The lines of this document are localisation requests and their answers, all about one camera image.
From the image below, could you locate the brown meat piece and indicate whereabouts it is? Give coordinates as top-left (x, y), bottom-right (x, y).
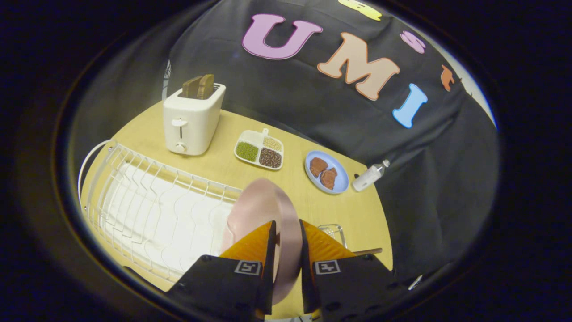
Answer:
top-left (310, 157), bottom-right (329, 178)
top-left (320, 167), bottom-right (338, 190)

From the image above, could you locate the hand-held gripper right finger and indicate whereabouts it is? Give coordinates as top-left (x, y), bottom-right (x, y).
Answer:
top-left (299, 219), bottom-right (410, 321)

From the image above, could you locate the black backdrop cloth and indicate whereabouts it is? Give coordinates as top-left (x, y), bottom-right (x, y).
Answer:
top-left (168, 0), bottom-right (499, 279)

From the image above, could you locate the blue plate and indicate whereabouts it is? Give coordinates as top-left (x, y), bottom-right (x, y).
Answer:
top-left (304, 150), bottom-right (349, 195)

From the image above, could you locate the brown bread slice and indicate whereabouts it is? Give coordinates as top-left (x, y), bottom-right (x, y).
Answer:
top-left (198, 74), bottom-right (215, 100)
top-left (182, 76), bottom-right (204, 99)

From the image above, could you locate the pink plate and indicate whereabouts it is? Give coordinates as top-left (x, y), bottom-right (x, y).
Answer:
top-left (221, 178), bottom-right (303, 305)

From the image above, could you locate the white divided snack tray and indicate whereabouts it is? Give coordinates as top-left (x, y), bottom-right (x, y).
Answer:
top-left (234, 128), bottom-right (285, 171)

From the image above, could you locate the white wire dish rack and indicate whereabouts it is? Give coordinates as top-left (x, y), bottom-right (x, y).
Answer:
top-left (78, 140), bottom-right (242, 282)

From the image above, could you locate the white toaster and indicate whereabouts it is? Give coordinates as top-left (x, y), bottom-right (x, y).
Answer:
top-left (163, 83), bottom-right (227, 156)

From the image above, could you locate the clear wire basket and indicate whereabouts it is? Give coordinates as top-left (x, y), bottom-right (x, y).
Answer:
top-left (318, 224), bottom-right (347, 249)

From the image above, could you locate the green beans pile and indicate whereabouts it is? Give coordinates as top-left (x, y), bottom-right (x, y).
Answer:
top-left (236, 142), bottom-right (259, 162)

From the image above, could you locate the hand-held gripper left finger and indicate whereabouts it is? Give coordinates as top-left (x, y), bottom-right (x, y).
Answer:
top-left (166, 220), bottom-right (278, 321)

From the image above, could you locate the white plastic bottle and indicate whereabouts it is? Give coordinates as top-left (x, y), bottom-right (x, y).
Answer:
top-left (352, 160), bottom-right (391, 192)

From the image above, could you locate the dark red beans pile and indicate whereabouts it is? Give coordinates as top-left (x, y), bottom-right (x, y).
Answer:
top-left (259, 148), bottom-right (282, 169)

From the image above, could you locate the white drain tray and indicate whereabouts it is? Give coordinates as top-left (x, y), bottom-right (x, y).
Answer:
top-left (102, 162), bottom-right (235, 274)

